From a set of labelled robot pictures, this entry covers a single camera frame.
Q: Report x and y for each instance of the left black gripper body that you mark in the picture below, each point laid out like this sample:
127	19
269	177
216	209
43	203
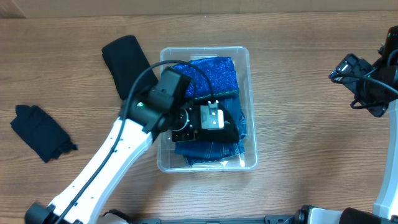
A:
230	134

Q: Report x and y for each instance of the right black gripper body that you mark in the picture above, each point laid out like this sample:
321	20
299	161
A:
370	93

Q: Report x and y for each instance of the blue jeans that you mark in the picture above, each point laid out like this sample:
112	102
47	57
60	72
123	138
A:
204	151

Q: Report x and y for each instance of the sparkly blue cloth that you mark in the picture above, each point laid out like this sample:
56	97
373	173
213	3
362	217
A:
220	72

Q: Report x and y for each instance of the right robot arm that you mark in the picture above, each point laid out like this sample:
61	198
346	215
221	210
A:
385	206

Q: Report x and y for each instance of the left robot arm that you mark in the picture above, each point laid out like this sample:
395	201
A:
144	115

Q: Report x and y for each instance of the clear plastic container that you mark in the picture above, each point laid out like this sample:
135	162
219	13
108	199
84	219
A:
167	160

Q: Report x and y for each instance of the black rolled cloth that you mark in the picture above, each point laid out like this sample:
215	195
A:
126	61

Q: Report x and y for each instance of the small black crumpled cloth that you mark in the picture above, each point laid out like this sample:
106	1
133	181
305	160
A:
41	132

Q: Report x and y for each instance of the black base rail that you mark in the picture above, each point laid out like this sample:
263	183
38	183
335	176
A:
117	217

